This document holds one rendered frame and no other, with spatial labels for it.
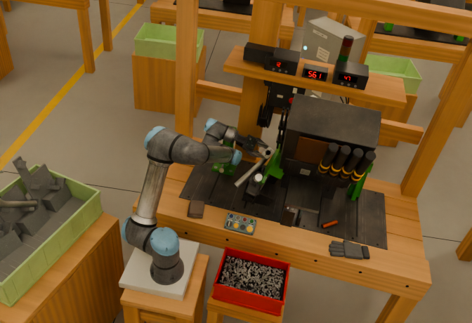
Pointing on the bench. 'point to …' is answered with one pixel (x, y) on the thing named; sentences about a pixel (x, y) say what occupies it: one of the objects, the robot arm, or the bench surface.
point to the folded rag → (196, 209)
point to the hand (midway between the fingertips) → (268, 153)
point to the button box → (240, 224)
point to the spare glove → (348, 250)
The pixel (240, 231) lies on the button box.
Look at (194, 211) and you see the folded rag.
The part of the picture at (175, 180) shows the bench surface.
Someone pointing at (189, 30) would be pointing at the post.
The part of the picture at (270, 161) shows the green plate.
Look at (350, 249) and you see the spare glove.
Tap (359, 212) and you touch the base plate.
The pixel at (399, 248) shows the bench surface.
